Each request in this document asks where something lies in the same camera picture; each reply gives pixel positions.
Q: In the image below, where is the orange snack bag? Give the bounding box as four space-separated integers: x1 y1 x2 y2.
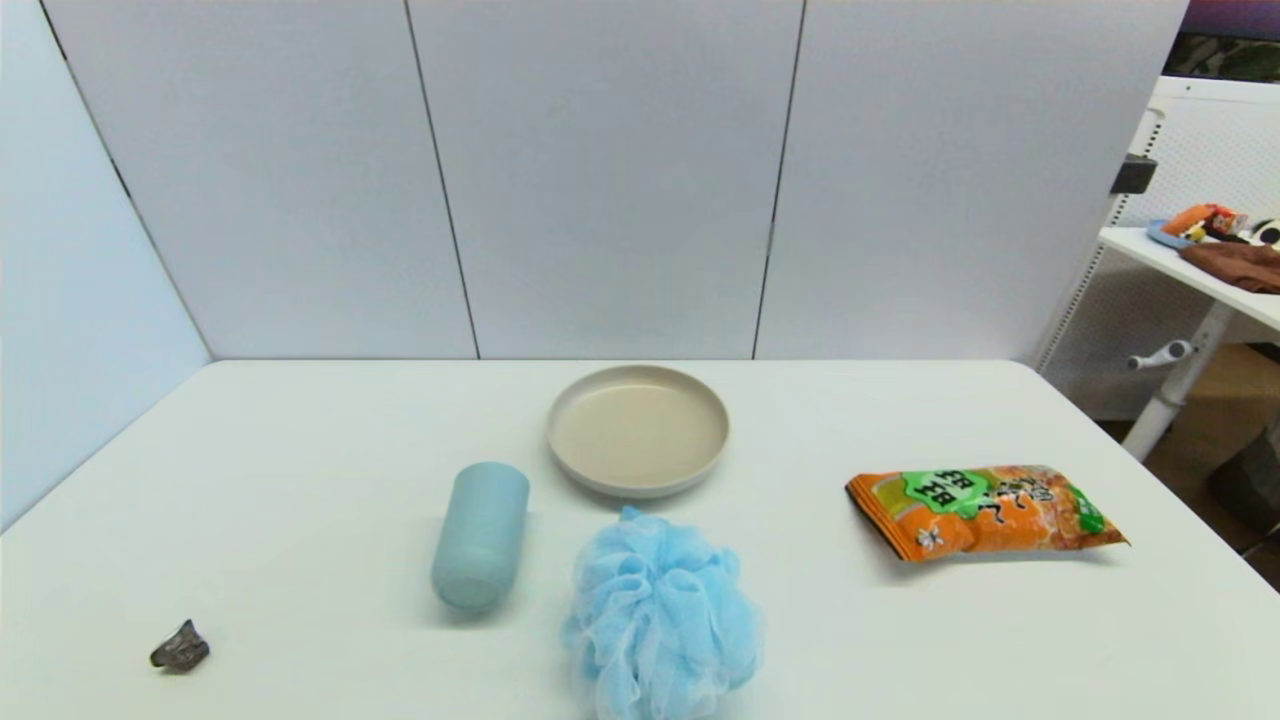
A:
845 464 1131 563

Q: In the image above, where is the black clamp block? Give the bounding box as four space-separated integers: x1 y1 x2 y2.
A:
1110 155 1159 195

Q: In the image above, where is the beige round plate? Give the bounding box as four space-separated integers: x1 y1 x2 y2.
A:
546 364 731 500

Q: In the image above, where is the light blue plastic cup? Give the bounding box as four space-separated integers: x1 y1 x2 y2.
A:
431 461 531 613

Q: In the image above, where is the brown cardboard box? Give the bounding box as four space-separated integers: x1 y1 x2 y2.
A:
1165 343 1280 471

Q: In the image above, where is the dark grey coffee capsule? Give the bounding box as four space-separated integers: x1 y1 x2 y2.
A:
150 619 211 673

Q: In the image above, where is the orange toy packet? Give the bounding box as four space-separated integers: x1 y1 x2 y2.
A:
1162 203 1249 241

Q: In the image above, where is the white desk crank handle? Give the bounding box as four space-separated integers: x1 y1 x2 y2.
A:
1127 340 1197 372

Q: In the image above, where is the light blue mesh bath pouf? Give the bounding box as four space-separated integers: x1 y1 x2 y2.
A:
562 506 765 720

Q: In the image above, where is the dark bin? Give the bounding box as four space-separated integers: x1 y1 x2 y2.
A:
1205 425 1280 541

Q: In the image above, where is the white pegboard panel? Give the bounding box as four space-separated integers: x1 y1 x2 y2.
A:
1030 75 1280 421

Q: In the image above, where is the white side desk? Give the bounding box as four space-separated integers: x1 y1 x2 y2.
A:
1098 226 1280 463

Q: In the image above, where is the brown cloth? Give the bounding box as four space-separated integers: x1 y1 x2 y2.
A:
1178 241 1280 295

